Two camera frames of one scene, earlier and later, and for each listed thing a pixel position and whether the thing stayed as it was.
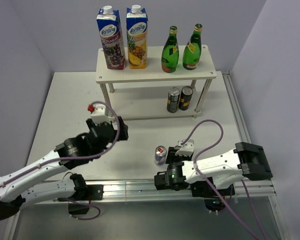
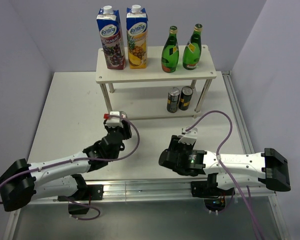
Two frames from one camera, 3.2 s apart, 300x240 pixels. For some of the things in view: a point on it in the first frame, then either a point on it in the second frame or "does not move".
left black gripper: [123, 135] to [126, 131]
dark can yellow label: [185, 98] does not move
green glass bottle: [170, 57] does not move
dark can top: [172, 100] does not move
